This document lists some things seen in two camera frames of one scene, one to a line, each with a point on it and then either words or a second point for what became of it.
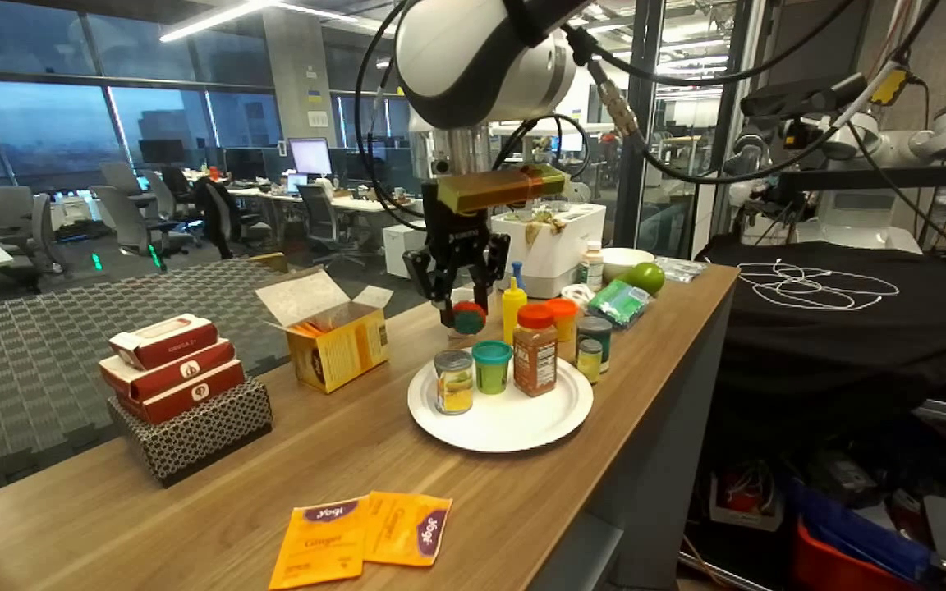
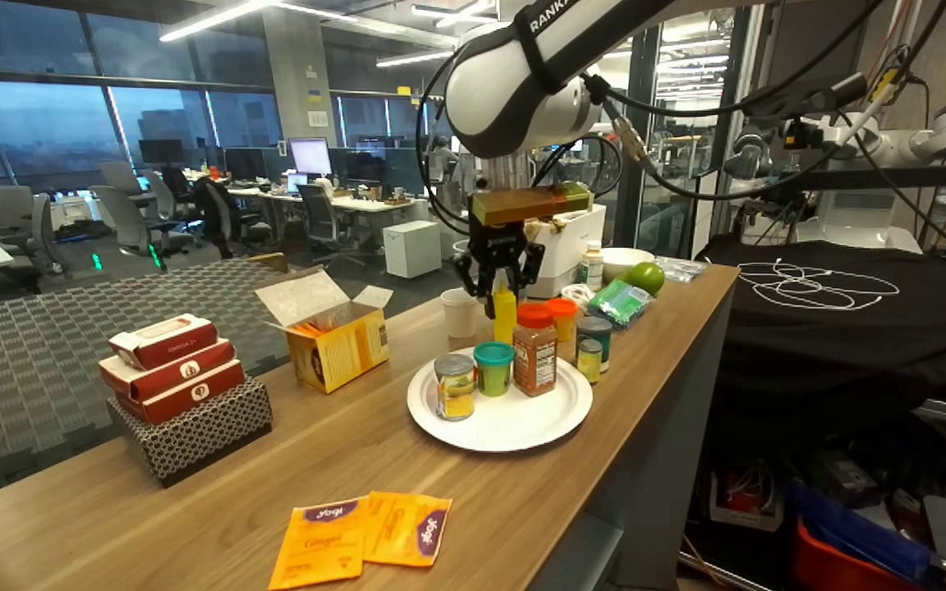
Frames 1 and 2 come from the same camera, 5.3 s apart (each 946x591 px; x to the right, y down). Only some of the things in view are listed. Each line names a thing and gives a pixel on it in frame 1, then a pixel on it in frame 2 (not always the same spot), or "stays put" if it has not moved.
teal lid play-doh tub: (492, 366) stays put
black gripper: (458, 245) → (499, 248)
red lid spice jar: (536, 361) stays put
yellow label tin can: (454, 381) stays put
